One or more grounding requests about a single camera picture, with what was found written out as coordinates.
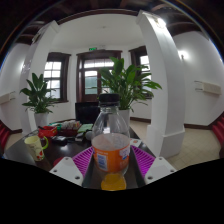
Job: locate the snack tray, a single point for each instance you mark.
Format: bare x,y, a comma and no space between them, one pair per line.
70,126

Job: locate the dark framed window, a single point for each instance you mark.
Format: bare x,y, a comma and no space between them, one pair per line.
144,61
53,75

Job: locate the printed paper leaflet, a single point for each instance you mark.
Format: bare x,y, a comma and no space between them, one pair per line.
135,142

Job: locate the red carpeted stairs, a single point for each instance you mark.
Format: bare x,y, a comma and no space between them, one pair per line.
218,130
4,136

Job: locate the green cloth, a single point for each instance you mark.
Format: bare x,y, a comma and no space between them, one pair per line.
85,127

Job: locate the green exit sign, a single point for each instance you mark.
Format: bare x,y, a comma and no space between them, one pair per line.
92,48

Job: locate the large potted green plant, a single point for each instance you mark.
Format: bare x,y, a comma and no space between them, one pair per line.
125,80

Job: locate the white wall box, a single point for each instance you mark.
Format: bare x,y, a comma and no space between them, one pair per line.
208,87
6,97

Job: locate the small potted green plant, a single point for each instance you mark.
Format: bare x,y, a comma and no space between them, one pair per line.
39,96

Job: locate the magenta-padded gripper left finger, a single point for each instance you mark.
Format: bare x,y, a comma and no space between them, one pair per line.
66,170

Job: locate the glowing wall lamp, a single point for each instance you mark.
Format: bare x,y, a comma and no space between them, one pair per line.
183,55
25,67

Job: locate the orange drink bottle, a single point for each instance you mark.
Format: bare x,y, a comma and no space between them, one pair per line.
111,153

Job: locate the black twin round speaker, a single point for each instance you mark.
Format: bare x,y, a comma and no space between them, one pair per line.
88,135

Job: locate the black chair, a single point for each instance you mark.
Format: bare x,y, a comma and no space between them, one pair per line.
86,113

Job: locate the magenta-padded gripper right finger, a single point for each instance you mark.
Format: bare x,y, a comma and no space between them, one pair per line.
160,169

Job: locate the dark wooden glazed door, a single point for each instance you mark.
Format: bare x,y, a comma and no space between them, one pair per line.
90,76

